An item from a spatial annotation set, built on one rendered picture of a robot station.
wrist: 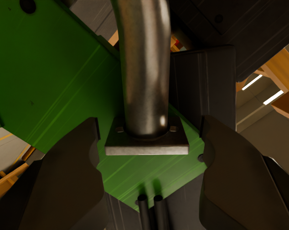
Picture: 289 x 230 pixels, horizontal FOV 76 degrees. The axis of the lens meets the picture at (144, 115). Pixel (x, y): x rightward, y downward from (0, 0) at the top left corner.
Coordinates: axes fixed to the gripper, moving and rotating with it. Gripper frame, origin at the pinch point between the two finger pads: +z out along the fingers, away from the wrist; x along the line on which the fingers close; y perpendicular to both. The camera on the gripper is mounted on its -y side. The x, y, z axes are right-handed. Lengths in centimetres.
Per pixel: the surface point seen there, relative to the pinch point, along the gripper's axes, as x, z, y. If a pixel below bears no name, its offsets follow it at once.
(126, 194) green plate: -2.5, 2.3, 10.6
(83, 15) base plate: -17, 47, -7
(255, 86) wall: 488, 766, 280
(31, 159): -21.1, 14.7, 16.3
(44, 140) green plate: -9.3, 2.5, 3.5
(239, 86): 183, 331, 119
